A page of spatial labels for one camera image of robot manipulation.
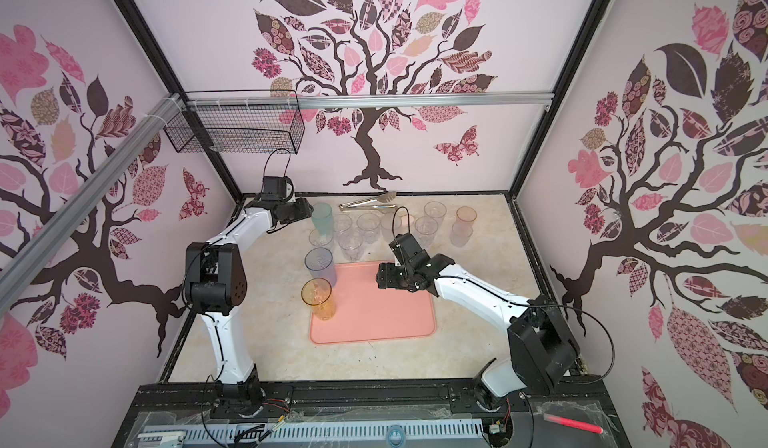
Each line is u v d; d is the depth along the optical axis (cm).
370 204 118
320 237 104
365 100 94
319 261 90
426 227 105
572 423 70
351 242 102
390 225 102
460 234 103
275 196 79
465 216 109
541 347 42
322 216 100
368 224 106
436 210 109
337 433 70
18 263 50
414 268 64
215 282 55
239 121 95
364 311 90
